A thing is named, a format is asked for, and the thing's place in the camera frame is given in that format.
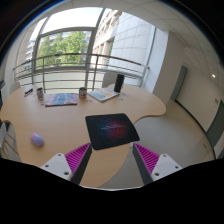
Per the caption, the colourful patterned book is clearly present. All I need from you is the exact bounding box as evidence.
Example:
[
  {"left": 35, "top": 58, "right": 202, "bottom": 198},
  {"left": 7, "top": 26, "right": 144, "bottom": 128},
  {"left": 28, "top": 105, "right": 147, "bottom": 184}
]
[{"left": 45, "top": 93, "right": 78, "bottom": 107}]

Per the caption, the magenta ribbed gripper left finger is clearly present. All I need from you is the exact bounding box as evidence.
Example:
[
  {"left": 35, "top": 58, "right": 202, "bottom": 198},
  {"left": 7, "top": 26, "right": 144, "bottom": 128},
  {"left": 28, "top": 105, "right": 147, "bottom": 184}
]
[{"left": 42, "top": 143, "right": 92, "bottom": 185}]

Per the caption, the grey chair backrest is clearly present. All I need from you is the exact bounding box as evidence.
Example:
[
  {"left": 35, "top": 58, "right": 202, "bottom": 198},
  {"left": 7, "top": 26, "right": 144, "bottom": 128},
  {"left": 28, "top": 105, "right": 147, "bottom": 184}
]
[{"left": 102, "top": 72, "right": 117, "bottom": 87}]

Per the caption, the metal balcony railing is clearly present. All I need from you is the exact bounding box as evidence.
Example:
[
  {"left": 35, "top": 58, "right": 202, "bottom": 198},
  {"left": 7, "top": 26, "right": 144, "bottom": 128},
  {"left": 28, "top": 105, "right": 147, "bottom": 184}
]
[{"left": 13, "top": 53, "right": 149, "bottom": 93}]

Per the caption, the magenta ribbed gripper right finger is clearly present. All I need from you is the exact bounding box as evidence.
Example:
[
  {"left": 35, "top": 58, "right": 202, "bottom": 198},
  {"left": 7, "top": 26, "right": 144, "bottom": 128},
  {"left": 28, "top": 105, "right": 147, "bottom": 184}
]
[{"left": 132, "top": 143, "right": 182, "bottom": 185}]

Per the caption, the lilac computer mouse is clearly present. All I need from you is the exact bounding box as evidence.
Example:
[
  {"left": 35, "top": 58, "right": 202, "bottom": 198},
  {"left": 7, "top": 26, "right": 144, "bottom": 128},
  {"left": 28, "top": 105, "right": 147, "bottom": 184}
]
[{"left": 30, "top": 133, "right": 44, "bottom": 147}]

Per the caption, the black galaxy mouse pad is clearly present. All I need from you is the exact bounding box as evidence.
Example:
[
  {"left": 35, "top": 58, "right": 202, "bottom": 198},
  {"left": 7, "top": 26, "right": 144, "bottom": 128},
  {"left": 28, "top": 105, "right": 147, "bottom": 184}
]
[{"left": 85, "top": 113, "right": 140, "bottom": 150}]

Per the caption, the white mug with print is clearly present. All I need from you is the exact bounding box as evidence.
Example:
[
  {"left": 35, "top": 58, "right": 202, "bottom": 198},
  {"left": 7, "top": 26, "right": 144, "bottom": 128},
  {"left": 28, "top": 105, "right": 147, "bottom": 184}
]
[{"left": 79, "top": 87, "right": 87, "bottom": 99}]

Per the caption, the black cylindrical speaker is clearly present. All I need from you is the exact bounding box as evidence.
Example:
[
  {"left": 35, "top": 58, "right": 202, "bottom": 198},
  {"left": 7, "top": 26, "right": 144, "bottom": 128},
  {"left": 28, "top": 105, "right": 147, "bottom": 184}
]
[{"left": 114, "top": 74, "right": 124, "bottom": 92}]

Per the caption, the grey-green door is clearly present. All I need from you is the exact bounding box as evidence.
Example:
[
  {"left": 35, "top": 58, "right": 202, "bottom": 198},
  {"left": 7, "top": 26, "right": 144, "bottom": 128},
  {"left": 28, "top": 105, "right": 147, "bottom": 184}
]
[{"left": 170, "top": 66, "right": 187, "bottom": 101}]

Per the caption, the light blue notebook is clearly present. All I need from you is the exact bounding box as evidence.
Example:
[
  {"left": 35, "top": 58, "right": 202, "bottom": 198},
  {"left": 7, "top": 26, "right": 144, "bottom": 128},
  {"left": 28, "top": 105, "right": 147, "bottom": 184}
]
[{"left": 89, "top": 88, "right": 118, "bottom": 102}]

